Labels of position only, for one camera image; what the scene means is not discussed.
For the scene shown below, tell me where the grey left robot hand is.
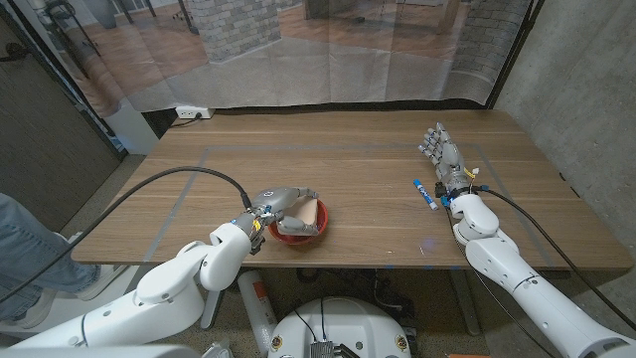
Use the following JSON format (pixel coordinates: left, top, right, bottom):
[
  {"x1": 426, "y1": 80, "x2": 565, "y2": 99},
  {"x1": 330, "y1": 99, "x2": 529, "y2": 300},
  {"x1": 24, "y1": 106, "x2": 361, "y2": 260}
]
[{"x1": 231, "y1": 186, "x2": 322, "y2": 256}]

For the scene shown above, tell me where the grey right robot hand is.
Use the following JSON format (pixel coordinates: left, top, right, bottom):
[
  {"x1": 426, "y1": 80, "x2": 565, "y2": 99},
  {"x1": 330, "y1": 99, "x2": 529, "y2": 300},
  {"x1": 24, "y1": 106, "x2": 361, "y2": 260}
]
[{"x1": 417, "y1": 121, "x2": 477, "y2": 199}]

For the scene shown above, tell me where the red bowl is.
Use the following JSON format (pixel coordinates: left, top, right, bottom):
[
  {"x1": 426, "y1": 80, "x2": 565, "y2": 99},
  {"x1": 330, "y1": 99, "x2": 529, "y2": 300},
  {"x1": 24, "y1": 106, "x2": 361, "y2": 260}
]
[{"x1": 267, "y1": 198, "x2": 330, "y2": 246}]

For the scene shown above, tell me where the blue and white marker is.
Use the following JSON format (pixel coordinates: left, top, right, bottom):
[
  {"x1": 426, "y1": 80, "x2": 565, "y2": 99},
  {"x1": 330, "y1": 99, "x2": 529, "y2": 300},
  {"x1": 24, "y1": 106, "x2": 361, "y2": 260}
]
[{"x1": 412, "y1": 178, "x2": 440, "y2": 212}]

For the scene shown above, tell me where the grey tape outline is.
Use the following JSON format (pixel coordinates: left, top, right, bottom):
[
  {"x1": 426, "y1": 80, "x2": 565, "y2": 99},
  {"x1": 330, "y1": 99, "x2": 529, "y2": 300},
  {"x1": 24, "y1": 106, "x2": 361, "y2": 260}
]
[{"x1": 143, "y1": 142, "x2": 556, "y2": 268}]

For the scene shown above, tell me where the white cylinder with orange label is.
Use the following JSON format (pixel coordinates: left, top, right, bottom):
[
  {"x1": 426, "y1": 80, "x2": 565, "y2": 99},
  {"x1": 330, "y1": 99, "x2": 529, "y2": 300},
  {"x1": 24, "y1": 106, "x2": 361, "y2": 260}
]
[{"x1": 237, "y1": 269, "x2": 279, "y2": 357}]

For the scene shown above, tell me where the white power strip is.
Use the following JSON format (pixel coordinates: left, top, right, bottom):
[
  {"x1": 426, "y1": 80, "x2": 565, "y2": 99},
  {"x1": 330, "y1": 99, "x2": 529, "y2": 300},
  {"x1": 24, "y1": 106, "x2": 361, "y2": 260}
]
[{"x1": 175, "y1": 104, "x2": 216, "y2": 120}]

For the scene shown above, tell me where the white table leg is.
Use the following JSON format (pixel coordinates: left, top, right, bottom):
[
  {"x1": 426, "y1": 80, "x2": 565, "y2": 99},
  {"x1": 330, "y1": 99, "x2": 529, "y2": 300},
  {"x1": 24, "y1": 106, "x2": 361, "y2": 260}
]
[{"x1": 200, "y1": 288, "x2": 224, "y2": 331}]

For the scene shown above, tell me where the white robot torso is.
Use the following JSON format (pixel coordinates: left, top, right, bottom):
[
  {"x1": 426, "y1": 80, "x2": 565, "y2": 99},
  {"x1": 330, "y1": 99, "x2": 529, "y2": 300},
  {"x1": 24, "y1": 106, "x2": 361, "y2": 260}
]
[{"x1": 267, "y1": 296, "x2": 412, "y2": 358}]

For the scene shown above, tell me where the grey table leg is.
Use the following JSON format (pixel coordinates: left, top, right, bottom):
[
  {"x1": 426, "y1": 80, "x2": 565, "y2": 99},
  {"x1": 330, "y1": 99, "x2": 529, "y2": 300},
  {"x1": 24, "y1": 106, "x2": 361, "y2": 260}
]
[{"x1": 449, "y1": 269, "x2": 482, "y2": 337}]

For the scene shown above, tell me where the dark grey partition panel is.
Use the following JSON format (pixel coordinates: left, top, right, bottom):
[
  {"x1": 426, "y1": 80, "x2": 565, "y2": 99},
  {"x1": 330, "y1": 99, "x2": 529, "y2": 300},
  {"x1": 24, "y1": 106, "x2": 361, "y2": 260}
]
[{"x1": 0, "y1": 9, "x2": 125, "y2": 235}]

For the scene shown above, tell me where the person in blue jeans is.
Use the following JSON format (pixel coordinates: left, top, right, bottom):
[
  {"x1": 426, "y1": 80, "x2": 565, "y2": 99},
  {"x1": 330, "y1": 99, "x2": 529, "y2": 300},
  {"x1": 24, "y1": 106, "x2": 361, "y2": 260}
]
[{"x1": 0, "y1": 192, "x2": 128, "y2": 329}]

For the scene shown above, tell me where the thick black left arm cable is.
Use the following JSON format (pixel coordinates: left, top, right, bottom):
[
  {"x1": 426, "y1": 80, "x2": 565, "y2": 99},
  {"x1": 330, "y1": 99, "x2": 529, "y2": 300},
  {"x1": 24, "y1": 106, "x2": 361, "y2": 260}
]
[{"x1": 0, "y1": 165, "x2": 253, "y2": 304}]

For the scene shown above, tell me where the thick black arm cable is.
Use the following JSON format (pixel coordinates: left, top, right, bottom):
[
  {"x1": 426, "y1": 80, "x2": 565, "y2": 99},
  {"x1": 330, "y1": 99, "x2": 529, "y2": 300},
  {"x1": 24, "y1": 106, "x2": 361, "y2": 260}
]
[
  {"x1": 474, "y1": 186, "x2": 636, "y2": 332},
  {"x1": 0, "y1": 165, "x2": 253, "y2": 304}
]

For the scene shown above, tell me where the black power cord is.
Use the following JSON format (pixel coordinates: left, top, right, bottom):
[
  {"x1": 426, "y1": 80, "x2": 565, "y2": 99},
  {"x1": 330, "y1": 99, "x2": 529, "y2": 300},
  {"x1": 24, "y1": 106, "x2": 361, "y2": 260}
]
[{"x1": 168, "y1": 112, "x2": 205, "y2": 129}]

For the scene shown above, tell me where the black backdrop frame pole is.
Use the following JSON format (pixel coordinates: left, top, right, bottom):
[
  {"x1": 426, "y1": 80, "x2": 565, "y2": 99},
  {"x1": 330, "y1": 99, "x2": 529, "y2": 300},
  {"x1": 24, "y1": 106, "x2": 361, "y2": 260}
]
[
  {"x1": 485, "y1": 0, "x2": 546, "y2": 109},
  {"x1": 7, "y1": 0, "x2": 128, "y2": 160}
]

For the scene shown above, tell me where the thin black right arm wire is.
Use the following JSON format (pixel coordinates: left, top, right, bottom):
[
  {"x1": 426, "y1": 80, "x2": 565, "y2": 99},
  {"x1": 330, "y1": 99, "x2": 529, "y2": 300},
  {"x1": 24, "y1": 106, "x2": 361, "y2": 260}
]
[{"x1": 444, "y1": 208, "x2": 556, "y2": 358}]

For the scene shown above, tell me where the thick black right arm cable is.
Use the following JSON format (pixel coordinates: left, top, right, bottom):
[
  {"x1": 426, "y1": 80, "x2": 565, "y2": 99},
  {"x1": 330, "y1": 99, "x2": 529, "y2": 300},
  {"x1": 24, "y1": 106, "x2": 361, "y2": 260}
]
[{"x1": 474, "y1": 186, "x2": 636, "y2": 332}]

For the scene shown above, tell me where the black floor cable bundle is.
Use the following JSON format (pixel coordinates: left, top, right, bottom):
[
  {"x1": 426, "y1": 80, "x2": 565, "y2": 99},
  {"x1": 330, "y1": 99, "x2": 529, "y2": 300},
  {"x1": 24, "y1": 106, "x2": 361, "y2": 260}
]
[{"x1": 297, "y1": 268, "x2": 414, "y2": 324}]

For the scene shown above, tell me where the black door handle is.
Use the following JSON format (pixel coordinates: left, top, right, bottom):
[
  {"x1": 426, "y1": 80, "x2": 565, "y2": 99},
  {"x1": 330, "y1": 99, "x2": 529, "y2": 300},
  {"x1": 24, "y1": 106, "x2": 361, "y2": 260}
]
[{"x1": 0, "y1": 42, "x2": 29, "y2": 64}]

